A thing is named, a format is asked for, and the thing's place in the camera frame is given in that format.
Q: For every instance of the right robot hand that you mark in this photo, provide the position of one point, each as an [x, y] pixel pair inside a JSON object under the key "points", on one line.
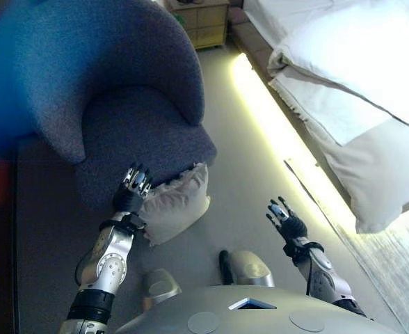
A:
{"points": [[293, 226]]}

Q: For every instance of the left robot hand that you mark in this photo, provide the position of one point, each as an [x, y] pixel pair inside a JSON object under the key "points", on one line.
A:
{"points": [[131, 195]]}

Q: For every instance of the white cushion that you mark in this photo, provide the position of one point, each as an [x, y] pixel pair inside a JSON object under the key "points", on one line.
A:
{"points": [[176, 208]]}

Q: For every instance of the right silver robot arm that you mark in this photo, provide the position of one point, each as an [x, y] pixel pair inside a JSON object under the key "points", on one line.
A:
{"points": [[324, 278]]}

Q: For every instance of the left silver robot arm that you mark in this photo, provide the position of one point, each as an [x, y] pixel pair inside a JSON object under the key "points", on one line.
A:
{"points": [[108, 257]]}

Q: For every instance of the right silver robot leg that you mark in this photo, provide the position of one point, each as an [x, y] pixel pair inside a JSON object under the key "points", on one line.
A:
{"points": [[249, 268]]}

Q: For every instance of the silver robot leg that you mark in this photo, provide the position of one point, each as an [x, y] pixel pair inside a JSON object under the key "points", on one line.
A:
{"points": [[161, 287], [249, 268]]}

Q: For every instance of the left silver robot leg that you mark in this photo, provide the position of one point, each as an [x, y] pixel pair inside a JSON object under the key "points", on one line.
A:
{"points": [[161, 287]]}

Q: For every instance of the beige fringed bed throw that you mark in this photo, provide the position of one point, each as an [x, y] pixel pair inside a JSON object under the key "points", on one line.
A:
{"points": [[375, 174]]}

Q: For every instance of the silver robot torso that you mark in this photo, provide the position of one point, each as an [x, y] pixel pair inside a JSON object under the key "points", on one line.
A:
{"points": [[246, 320]]}

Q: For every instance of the pale floor rug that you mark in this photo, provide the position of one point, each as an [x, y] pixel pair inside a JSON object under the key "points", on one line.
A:
{"points": [[399, 271]]}

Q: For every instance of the grey fabric armchair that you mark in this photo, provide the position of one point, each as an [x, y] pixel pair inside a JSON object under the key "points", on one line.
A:
{"points": [[121, 69]]}

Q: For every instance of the white duvet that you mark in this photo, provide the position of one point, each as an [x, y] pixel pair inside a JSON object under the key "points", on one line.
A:
{"points": [[347, 62]]}

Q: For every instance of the grey upholstered bed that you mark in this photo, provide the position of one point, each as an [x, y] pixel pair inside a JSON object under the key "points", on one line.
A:
{"points": [[253, 48]]}

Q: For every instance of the light wooden nightstand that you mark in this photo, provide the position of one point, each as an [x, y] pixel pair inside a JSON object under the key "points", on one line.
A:
{"points": [[204, 24]]}

